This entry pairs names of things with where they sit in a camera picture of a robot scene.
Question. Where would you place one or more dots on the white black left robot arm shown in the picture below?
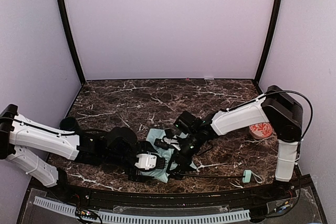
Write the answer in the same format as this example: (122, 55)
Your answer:
(19, 134)

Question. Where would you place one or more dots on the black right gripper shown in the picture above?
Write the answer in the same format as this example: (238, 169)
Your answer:
(180, 159)

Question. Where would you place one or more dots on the red white patterned bowl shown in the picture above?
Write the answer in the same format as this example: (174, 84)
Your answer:
(261, 130)

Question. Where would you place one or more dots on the black mug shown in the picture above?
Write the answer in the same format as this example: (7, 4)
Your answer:
(69, 124)

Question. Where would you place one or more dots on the white slotted cable duct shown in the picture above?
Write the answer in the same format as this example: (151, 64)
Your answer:
(144, 215)

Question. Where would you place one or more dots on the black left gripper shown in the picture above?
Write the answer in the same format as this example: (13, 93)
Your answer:
(132, 166)

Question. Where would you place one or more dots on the mint green folding umbrella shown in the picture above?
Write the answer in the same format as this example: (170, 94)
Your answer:
(161, 174)

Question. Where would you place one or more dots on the left black corner post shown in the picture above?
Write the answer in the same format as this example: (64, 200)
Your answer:
(70, 41)

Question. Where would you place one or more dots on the right black corner post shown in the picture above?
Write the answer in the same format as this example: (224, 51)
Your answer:
(268, 41)

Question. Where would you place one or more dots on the black corner post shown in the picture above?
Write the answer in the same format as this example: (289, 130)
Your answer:
(268, 41)
(70, 41)

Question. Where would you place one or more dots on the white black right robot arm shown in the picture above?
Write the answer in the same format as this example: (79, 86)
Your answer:
(274, 111)

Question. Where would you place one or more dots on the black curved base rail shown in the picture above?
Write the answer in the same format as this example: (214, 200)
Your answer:
(254, 198)

